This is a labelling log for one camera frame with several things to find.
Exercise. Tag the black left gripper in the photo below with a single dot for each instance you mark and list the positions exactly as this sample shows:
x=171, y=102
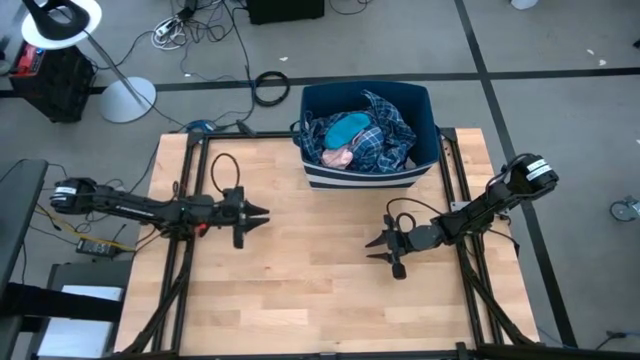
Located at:
x=239, y=215

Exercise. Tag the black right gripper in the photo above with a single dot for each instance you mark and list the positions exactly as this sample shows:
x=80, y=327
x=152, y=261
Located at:
x=415, y=237

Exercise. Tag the pink sock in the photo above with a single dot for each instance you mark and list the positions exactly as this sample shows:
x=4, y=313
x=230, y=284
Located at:
x=336, y=158

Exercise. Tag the blue plaid shirt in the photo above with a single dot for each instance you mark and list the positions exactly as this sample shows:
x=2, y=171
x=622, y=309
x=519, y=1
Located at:
x=390, y=140

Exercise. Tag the teal sock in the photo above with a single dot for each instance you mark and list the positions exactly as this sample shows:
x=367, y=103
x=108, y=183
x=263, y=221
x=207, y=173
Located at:
x=345, y=131

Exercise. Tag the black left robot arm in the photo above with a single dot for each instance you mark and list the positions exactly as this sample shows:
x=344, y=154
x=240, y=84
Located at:
x=125, y=207

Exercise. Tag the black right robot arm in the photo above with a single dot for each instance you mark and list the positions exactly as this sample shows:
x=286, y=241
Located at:
x=500, y=200

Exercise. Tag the navy white striped fabric bin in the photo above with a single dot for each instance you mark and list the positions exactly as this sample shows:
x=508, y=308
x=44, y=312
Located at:
x=415, y=105

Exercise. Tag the black power adapter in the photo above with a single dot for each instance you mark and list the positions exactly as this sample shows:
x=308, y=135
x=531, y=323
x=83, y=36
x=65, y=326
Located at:
x=95, y=247

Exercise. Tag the black computer box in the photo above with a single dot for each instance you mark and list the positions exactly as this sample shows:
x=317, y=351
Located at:
x=285, y=10

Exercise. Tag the black padded bench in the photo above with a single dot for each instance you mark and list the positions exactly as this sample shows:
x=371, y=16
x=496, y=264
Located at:
x=20, y=215

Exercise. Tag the black crate with red top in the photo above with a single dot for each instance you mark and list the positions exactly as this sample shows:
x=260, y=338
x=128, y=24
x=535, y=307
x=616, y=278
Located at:
x=52, y=85

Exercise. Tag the grey caster wheel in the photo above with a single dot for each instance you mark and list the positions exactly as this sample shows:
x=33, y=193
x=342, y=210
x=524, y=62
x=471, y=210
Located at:
x=625, y=209

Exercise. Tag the white object on floor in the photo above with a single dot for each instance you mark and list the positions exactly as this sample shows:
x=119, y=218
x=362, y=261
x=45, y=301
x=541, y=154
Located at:
x=524, y=4

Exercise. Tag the black metal table frame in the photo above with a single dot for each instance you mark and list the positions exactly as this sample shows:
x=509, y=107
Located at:
x=460, y=280

